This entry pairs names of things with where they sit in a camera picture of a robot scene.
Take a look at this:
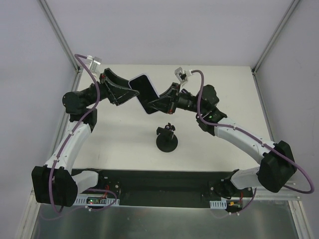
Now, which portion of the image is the black phone lavender case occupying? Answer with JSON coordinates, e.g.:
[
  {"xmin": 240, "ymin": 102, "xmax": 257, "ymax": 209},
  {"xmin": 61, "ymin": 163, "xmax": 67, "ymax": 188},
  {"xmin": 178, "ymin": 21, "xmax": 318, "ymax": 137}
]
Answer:
[{"xmin": 128, "ymin": 74, "xmax": 159, "ymax": 115}]

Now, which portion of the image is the black phone stand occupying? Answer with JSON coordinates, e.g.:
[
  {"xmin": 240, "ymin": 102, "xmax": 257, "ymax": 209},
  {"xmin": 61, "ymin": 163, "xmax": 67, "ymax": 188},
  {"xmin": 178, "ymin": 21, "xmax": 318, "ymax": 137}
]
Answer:
[{"xmin": 156, "ymin": 122, "xmax": 178, "ymax": 153}]

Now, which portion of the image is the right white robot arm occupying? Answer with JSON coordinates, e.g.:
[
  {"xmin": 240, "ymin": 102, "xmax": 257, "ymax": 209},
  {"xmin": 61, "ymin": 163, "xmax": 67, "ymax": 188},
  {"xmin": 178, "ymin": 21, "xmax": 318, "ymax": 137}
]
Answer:
[{"xmin": 147, "ymin": 83, "xmax": 297, "ymax": 198}]

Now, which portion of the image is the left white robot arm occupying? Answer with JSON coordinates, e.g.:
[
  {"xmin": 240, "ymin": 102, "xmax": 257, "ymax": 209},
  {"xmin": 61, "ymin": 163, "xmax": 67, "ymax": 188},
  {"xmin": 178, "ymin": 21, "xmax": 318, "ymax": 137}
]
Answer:
[{"xmin": 31, "ymin": 68, "xmax": 139, "ymax": 207}]

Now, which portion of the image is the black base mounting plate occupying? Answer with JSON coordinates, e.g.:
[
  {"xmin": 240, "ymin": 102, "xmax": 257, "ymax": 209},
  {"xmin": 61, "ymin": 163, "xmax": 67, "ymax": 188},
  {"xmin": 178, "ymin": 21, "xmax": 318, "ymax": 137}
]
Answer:
[{"xmin": 87, "ymin": 169, "xmax": 253, "ymax": 208}]

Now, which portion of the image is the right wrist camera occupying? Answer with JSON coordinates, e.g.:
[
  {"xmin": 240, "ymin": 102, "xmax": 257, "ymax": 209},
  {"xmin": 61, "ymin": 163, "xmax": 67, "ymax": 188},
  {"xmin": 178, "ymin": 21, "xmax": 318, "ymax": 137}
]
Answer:
[{"xmin": 174, "ymin": 67, "xmax": 192, "ymax": 83}]

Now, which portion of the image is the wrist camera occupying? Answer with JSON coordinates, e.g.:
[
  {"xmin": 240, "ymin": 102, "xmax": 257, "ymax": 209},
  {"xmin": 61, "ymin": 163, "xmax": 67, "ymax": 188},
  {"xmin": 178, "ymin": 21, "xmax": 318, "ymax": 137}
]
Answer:
[
  {"xmin": 86, "ymin": 55, "xmax": 102, "ymax": 78},
  {"xmin": 174, "ymin": 67, "xmax": 192, "ymax": 83}
]

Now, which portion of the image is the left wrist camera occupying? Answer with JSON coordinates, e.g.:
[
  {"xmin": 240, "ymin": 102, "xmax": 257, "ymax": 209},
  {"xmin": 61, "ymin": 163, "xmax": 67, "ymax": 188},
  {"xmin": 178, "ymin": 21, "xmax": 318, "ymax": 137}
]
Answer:
[{"xmin": 86, "ymin": 55, "xmax": 102, "ymax": 78}]

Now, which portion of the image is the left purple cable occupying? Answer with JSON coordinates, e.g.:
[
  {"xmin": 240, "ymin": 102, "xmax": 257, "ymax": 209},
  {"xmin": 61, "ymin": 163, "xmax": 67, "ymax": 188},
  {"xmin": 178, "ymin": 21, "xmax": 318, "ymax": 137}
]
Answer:
[{"xmin": 39, "ymin": 53, "xmax": 118, "ymax": 220}]

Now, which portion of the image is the right aluminium frame post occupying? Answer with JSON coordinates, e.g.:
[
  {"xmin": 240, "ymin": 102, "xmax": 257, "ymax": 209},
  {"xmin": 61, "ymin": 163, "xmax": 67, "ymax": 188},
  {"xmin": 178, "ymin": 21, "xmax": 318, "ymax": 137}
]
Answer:
[{"xmin": 251, "ymin": 0, "xmax": 302, "ymax": 76}]

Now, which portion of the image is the aluminium frame post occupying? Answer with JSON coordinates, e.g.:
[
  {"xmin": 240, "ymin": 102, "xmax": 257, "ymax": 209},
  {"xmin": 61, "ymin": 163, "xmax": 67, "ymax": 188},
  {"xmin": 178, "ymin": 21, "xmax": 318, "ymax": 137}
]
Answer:
[
  {"xmin": 37, "ymin": 0, "xmax": 80, "ymax": 73},
  {"xmin": 251, "ymin": 0, "xmax": 302, "ymax": 76}
]

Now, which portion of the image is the left aluminium frame post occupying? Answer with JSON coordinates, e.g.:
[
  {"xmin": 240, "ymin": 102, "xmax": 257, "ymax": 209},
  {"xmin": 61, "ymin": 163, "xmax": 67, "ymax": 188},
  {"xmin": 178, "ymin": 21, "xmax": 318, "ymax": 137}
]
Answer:
[{"xmin": 37, "ymin": 0, "xmax": 80, "ymax": 73}]

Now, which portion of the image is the left white cable duct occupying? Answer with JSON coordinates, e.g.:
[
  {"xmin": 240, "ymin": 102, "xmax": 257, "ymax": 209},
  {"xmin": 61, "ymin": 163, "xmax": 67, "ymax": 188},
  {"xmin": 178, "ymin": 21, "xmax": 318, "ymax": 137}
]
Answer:
[{"xmin": 73, "ymin": 196, "xmax": 120, "ymax": 207}]

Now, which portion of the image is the white cable duct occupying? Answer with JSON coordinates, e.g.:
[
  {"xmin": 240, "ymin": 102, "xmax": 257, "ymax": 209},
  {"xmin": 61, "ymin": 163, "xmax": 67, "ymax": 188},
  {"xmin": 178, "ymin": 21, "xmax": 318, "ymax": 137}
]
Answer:
[
  {"xmin": 209, "ymin": 200, "xmax": 227, "ymax": 210},
  {"xmin": 73, "ymin": 196, "xmax": 120, "ymax": 207}
]

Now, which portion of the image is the right white cable duct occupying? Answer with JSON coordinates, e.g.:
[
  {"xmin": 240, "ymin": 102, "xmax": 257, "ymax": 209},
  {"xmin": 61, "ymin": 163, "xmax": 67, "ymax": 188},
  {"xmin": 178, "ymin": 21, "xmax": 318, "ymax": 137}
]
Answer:
[{"xmin": 209, "ymin": 200, "xmax": 227, "ymax": 210}]

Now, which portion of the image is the front aluminium rail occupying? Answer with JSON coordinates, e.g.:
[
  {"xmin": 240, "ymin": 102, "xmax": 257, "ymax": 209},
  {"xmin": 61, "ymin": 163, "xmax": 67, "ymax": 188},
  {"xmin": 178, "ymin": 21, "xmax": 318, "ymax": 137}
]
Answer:
[{"xmin": 31, "ymin": 174, "xmax": 302, "ymax": 200}]

